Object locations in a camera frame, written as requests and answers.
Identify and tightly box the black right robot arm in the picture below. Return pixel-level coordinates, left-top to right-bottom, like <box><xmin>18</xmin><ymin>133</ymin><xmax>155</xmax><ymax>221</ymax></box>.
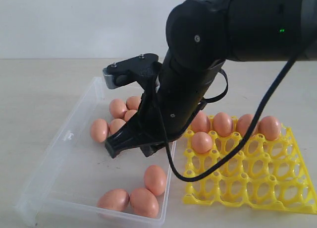
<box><xmin>104</xmin><ymin>0</ymin><xmax>317</xmax><ymax>157</ymax></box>

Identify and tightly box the brown egg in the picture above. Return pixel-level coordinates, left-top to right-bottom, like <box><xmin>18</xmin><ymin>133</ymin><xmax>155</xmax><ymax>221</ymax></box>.
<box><xmin>124</xmin><ymin>109</ymin><xmax>137</xmax><ymax>122</ymax></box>
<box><xmin>129</xmin><ymin>187</ymin><xmax>159</xmax><ymax>218</ymax></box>
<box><xmin>90</xmin><ymin>118</ymin><xmax>109</xmax><ymax>143</ymax></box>
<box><xmin>97</xmin><ymin>188</ymin><xmax>129</xmax><ymax>212</ymax></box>
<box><xmin>191</xmin><ymin>132</ymin><xmax>212</xmax><ymax>154</ymax></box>
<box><xmin>109</xmin><ymin>99</ymin><xmax>127</xmax><ymax>118</ymax></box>
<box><xmin>144</xmin><ymin>165</ymin><xmax>167</xmax><ymax>196</ymax></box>
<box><xmin>258</xmin><ymin>115</ymin><xmax>281</xmax><ymax>141</ymax></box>
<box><xmin>126</xmin><ymin>96</ymin><xmax>141</xmax><ymax>110</ymax></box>
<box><xmin>109</xmin><ymin>118</ymin><xmax>126</xmax><ymax>135</ymax></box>

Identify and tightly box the brown egg placed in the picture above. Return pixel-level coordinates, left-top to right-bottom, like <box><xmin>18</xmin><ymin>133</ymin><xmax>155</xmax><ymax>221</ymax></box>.
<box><xmin>212</xmin><ymin>112</ymin><xmax>233</xmax><ymax>137</ymax></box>
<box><xmin>191</xmin><ymin>111</ymin><xmax>211</xmax><ymax>133</ymax></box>
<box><xmin>236</xmin><ymin>114</ymin><xmax>254</xmax><ymax>137</ymax></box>

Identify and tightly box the yellow plastic egg tray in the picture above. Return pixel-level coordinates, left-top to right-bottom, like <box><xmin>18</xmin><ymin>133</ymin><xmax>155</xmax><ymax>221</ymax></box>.
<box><xmin>183</xmin><ymin>126</ymin><xmax>317</xmax><ymax>215</ymax></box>

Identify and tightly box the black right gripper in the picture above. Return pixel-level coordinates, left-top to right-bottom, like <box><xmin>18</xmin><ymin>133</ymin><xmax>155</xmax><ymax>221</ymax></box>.
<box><xmin>105</xmin><ymin>92</ymin><xmax>206</xmax><ymax>159</ymax></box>

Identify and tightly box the clear plastic container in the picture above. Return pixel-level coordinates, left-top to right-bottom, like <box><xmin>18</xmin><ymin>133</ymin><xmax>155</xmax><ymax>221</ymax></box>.
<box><xmin>15</xmin><ymin>77</ymin><xmax>171</xmax><ymax>228</ymax></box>

